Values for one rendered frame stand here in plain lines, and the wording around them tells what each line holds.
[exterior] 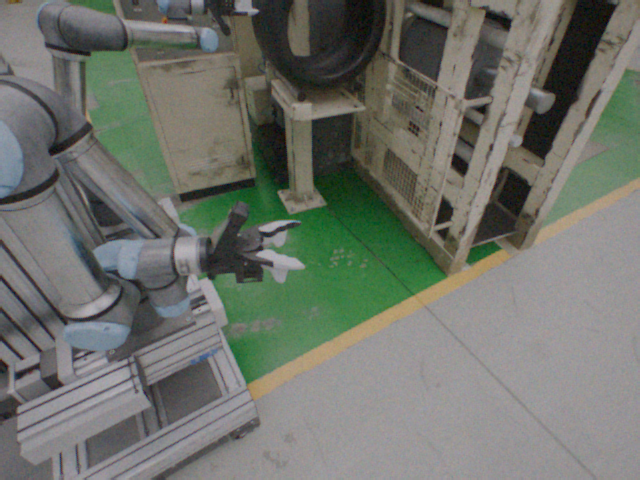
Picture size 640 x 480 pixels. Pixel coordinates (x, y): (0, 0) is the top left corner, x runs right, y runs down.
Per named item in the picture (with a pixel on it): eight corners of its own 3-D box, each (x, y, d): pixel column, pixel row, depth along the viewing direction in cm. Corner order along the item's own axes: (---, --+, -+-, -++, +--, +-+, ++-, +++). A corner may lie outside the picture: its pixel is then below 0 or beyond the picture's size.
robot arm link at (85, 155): (-10, 72, 66) (173, 251, 98) (-50, 98, 58) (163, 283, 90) (43, 44, 64) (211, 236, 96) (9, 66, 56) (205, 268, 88)
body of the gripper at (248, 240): (267, 259, 82) (210, 262, 81) (263, 226, 77) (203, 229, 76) (266, 282, 75) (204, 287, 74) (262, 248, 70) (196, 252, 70)
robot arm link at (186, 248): (181, 230, 75) (171, 254, 69) (204, 228, 76) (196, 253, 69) (189, 259, 80) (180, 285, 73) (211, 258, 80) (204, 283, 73)
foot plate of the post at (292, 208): (277, 192, 267) (277, 188, 265) (312, 184, 275) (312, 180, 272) (289, 214, 249) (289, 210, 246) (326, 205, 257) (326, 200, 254)
